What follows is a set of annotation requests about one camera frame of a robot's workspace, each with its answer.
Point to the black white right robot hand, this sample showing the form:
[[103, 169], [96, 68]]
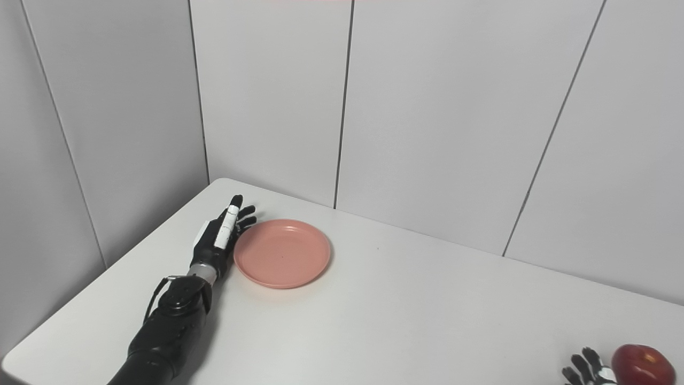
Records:
[[588, 371]]

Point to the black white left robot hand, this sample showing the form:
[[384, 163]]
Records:
[[219, 240]]

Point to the red apple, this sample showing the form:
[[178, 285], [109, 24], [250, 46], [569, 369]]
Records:
[[643, 366]]

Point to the pink round plate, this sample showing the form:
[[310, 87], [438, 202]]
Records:
[[282, 254]]

